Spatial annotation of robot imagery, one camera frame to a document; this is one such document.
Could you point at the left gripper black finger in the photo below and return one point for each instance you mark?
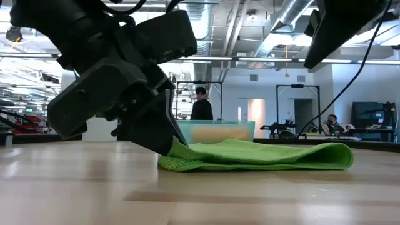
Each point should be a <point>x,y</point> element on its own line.
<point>175,118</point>
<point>150,125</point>

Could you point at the green microfiber towel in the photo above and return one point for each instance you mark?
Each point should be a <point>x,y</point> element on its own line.
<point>265,156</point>

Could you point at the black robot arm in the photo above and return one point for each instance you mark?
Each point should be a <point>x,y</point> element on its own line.
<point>281,126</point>

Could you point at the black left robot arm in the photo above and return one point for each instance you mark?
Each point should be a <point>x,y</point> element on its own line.
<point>56,22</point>

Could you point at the teal plastic basket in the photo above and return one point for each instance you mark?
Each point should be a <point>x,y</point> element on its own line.
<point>184,131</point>

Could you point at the person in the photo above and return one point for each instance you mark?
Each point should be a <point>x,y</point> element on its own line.
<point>201,109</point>
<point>334,125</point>

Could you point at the white square pillar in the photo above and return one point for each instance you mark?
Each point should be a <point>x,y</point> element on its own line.
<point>67,81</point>

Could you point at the ceiling light strip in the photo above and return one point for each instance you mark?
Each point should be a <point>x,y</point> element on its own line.
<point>28,55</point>
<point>265,59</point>

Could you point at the black monitor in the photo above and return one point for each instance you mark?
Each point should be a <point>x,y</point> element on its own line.
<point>368,114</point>

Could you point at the black hanging device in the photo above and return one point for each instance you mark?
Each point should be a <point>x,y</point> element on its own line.
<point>14,34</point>

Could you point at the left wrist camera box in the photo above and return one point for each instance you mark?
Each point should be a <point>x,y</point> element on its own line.
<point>165,34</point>

